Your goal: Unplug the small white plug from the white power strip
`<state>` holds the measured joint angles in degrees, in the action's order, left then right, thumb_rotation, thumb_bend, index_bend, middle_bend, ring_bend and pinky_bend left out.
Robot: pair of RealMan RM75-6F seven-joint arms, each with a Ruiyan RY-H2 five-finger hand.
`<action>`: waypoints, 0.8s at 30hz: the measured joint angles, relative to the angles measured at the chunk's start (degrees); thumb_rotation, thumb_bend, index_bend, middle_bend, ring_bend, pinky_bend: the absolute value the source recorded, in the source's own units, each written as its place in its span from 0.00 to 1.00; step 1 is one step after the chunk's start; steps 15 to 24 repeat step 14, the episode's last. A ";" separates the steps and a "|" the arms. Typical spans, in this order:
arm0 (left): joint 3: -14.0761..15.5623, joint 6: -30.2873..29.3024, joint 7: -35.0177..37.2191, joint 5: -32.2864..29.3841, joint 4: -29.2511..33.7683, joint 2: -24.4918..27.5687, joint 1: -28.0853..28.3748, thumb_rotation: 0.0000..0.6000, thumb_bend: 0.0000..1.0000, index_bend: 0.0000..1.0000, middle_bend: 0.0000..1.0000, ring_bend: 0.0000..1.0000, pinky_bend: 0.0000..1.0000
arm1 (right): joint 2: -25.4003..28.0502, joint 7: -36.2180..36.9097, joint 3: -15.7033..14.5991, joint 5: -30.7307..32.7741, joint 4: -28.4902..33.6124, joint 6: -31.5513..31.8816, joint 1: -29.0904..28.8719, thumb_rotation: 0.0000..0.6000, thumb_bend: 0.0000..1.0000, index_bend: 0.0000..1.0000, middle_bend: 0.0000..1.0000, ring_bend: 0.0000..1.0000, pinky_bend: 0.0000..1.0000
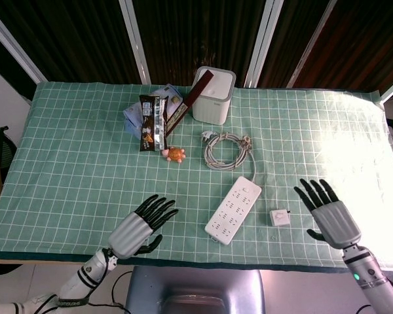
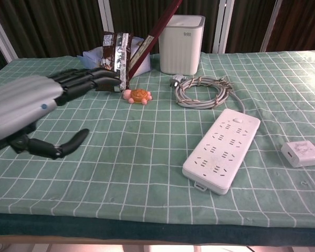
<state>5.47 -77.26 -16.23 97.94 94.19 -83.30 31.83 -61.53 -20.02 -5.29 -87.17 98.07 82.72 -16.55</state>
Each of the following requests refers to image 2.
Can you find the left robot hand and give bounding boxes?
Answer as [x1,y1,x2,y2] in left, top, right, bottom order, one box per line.
[0,67,122,160]

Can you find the white power strip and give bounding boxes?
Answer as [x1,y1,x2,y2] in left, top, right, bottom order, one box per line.
[182,108,261,196]

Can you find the white plug adapter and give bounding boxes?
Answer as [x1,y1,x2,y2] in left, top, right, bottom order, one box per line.
[280,140,315,168]

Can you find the dark pleated curtain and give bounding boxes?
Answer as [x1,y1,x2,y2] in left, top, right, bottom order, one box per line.
[0,0,315,77]

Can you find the brown snack bag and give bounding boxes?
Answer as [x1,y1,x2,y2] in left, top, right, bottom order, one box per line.
[95,31,133,93]

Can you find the green checkered tablecloth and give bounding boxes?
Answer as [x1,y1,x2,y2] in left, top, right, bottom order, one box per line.
[0,50,315,228]

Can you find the orange toy turtle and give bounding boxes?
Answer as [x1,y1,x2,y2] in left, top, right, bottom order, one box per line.
[121,88,153,106]

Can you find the light blue tissue pack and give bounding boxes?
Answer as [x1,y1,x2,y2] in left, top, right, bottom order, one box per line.
[77,37,151,86]

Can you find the dark red long box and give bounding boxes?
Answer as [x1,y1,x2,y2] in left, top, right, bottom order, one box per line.
[127,0,184,80]

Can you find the white ribbed bin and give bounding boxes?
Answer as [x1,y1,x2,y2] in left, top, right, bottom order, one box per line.
[158,14,206,75]

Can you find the white frame post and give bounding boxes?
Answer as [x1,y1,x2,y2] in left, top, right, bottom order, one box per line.
[0,5,18,63]
[212,0,236,54]
[260,0,283,53]
[98,0,114,33]

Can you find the grey cable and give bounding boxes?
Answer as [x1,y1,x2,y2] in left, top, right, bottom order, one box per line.
[169,74,246,114]

